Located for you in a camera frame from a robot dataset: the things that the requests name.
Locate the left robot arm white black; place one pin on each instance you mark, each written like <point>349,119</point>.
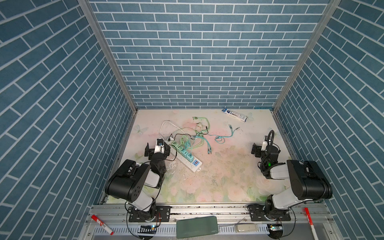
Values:
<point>128,180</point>

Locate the blue white toothpaste box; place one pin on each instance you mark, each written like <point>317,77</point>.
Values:
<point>235,115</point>

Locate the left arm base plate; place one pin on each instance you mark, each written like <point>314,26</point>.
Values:
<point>162,213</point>

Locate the white power strip coloured sockets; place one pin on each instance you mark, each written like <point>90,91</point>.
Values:
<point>188,159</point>

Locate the green rectangular pad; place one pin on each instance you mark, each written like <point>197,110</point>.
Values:
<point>197,227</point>

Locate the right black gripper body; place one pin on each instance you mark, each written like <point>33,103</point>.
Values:
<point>259,153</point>

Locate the green charger plug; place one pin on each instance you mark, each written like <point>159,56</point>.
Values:
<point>176,146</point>
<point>181,150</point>

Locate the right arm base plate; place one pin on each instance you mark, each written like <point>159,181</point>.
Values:
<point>262,213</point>

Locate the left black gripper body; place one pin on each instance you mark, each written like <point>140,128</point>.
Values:
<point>149,153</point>

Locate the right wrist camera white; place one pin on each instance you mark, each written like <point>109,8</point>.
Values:
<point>265,143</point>

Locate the red marker left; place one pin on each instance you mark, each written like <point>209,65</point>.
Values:
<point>103,225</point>

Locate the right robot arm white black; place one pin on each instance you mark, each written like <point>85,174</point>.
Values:
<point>308,182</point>

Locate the red white pen right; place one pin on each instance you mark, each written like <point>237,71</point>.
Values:
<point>314,233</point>

